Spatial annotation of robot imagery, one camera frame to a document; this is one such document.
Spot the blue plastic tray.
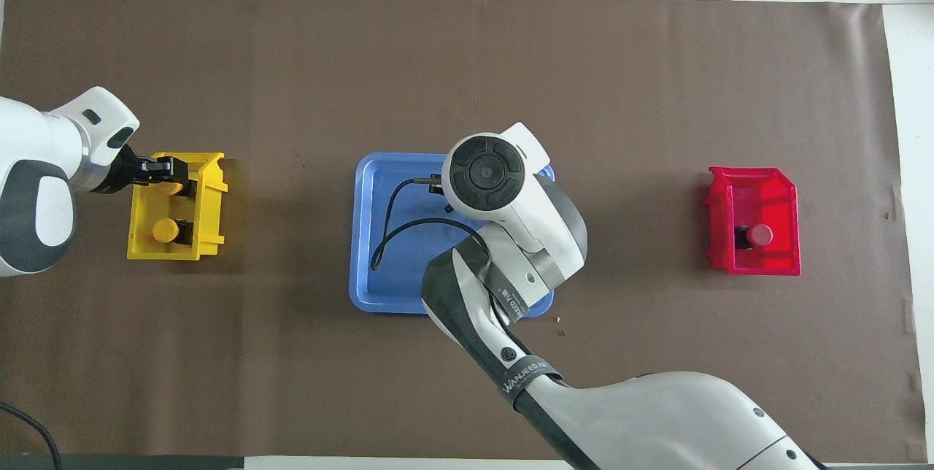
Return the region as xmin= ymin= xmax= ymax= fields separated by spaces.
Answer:
xmin=349 ymin=153 xmax=557 ymax=318

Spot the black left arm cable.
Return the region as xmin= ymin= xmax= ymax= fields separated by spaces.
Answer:
xmin=0 ymin=402 xmax=63 ymax=470

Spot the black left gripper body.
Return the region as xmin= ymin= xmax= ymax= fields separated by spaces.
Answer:
xmin=91 ymin=143 xmax=155 ymax=196

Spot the yellow plastic bin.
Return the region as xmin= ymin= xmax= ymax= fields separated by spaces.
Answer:
xmin=127 ymin=152 xmax=228 ymax=262

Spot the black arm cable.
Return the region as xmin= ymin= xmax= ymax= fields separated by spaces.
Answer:
xmin=371 ymin=175 xmax=497 ymax=271
xmin=0 ymin=402 xmax=63 ymax=470

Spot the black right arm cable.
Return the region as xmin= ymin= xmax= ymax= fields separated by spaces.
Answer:
xmin=371 ymin=175 xmax=497 ymax=271

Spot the red plastic bin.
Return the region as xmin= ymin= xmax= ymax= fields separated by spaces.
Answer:
xmin=704 ymin=166 xmax=802 ymax=277

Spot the brown paper table mat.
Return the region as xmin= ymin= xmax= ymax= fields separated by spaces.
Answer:
xmin=0 ymin=0 xmax=927 ymax=458

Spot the red push button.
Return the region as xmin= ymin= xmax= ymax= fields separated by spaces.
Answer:
xmin=734 ymin=224 xmax=774 ymax=250

